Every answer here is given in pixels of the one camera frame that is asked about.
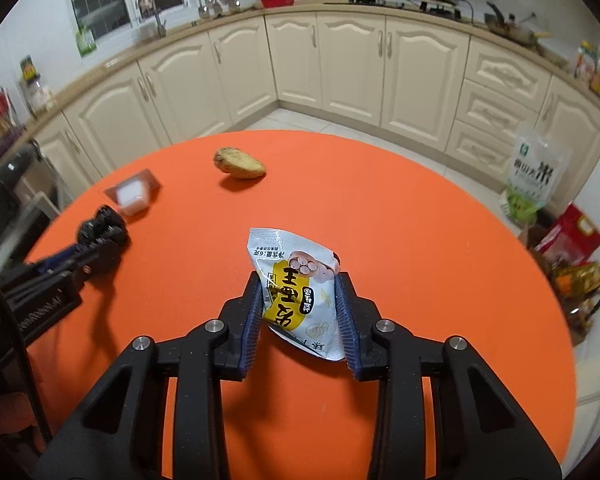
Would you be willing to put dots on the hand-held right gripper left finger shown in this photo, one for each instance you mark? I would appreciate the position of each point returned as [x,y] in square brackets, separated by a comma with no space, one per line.
[250,330]

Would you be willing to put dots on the black gas stove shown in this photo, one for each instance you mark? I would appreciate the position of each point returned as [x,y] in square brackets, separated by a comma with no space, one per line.
[395,4]

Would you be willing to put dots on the black rice cooker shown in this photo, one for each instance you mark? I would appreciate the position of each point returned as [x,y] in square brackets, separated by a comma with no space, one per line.
[5,195]

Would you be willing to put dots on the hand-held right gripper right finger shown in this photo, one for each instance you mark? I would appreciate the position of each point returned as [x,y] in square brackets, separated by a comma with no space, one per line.
[347,330]

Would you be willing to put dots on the pale seasoning bottle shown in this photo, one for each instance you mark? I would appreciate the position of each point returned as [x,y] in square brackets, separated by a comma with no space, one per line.
[585,60]

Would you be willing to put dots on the red plastic basin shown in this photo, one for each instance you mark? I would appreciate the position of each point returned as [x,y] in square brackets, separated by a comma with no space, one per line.
[277,1]

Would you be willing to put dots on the yellow white snack packet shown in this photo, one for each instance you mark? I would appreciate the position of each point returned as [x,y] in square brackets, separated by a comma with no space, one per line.
[300,280]

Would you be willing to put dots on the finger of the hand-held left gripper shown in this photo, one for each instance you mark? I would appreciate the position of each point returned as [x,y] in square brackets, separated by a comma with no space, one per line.
[100,260]
[60,259]

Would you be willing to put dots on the green glass bottle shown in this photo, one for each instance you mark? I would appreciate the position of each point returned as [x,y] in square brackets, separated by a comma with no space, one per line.
[86,41]

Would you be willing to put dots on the red gift bag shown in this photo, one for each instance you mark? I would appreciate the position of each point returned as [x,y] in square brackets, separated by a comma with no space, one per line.
[570,232]

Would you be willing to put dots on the purple knife holder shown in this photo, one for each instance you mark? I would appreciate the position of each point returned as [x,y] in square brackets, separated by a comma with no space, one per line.
[10,141]

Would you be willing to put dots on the steel faucet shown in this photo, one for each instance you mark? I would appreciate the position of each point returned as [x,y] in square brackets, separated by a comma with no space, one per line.
[158,25]

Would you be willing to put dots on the white green rice bag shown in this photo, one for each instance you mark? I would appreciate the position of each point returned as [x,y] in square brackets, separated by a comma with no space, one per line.
[535,175]

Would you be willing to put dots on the small white wrapped packet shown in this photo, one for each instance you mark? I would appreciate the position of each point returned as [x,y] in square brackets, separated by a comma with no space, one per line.
[132,197]

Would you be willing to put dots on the yellow label sauce bottle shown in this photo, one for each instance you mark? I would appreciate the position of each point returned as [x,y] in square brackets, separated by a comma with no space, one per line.
[28,67]

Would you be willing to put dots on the steel wok with lid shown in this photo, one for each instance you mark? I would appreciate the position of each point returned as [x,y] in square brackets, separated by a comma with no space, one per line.
[515,27]

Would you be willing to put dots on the cooking oil bottle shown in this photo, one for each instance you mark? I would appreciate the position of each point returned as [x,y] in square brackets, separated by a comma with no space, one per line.
[580,280]

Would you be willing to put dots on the pink dish cloth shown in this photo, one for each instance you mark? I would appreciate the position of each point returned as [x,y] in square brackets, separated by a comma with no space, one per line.
[146,2]

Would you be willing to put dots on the dark barred window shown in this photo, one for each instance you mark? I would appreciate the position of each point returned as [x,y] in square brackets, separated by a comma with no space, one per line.
[100,0]

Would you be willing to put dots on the ginger piece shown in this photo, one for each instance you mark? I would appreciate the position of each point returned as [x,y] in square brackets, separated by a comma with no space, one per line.
[238,163]

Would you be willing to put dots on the cream base cabinets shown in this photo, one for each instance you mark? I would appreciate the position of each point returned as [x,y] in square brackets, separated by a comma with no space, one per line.
[350,70]

